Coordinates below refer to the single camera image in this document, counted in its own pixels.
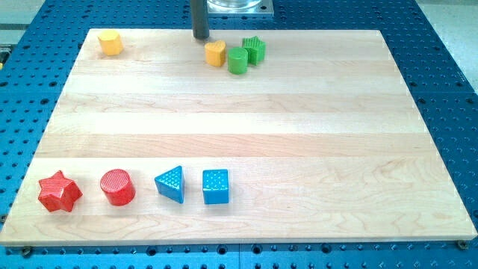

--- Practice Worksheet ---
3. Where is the green star block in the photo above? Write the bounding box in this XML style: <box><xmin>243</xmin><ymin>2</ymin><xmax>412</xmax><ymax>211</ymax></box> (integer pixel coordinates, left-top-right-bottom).
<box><xmin>242</xmin><ymin>36</ymin><xmax>266</xmax><ymax>66</ymax></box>

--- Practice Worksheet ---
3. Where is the red star block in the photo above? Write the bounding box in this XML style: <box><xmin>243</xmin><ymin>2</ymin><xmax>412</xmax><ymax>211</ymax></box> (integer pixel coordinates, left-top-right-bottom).
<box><xmin>38</xmin><ymin>170</ymin><xmax>83</xmax><ymax>212</ymax></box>

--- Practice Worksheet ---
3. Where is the light wooden board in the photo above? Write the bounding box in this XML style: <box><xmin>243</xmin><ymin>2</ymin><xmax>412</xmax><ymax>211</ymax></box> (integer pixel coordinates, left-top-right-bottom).
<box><xmin>1</xmin><ymin>28</ymin><xmax>477</xmax><ymax>247</ymax></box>

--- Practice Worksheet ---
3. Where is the blue cube block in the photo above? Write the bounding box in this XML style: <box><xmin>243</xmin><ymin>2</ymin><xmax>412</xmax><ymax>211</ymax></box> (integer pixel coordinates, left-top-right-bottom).
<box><xmin>202</xmin><ymin>169</ymin><xmax>229</xmax><ymax>205</ymax></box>

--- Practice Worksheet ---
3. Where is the green cylinder block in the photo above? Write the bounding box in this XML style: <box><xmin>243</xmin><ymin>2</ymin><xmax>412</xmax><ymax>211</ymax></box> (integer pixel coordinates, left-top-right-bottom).
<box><xmin>227</xmin><ymin>47</ymin><xmax>249</xmax><ymax>75</ymax></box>

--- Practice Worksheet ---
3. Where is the blue triangle block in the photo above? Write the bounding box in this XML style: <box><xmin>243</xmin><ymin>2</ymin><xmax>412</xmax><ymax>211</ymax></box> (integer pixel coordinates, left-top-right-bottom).
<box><xmin>155</xmin><ymin>166</ymin><xmax>184</xmax><ymax>204</ymax></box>

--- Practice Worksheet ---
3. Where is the yellow heart block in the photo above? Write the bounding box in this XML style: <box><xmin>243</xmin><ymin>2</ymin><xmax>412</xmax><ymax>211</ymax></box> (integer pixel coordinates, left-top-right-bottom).
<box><xmin>204</xmin><ymin>40</ymin><xmax>226</xmax><ymax>67</ymax></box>

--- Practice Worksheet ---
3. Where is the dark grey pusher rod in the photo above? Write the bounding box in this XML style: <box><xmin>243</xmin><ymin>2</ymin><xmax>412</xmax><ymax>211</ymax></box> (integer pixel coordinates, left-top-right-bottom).
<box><xmin>190</xmin><ymin>0</ymin><xmax>209</xmax><ymax>40</ymax></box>

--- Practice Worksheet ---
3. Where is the red cylinder block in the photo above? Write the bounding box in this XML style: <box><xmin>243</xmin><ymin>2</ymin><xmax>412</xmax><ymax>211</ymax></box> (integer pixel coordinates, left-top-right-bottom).
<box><xmin>100</xmin><ymin>169</ymin><xmax>136</xmax><ymax>206</ymax></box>

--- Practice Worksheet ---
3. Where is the yellow hexagon block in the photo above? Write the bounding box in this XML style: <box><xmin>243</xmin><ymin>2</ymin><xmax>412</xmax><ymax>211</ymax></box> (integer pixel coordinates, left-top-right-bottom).
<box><xmin>97</xmin><ymin>29</ymin><xmax>123</xmax><ymax>56</ymax></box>

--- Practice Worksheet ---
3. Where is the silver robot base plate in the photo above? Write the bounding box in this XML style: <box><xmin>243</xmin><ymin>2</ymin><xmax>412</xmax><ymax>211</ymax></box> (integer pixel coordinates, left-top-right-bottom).
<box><xmin>207</xmin><ymin>0</ymin><xmax>274</xmax><ymax>17</ymax></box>

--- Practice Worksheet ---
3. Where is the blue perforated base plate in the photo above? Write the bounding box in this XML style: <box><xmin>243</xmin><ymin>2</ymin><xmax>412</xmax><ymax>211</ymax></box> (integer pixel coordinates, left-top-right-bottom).
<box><xmin>1</xmin><ymin>0</ymin><xmax>477</xmax><ymax>268</ymax></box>

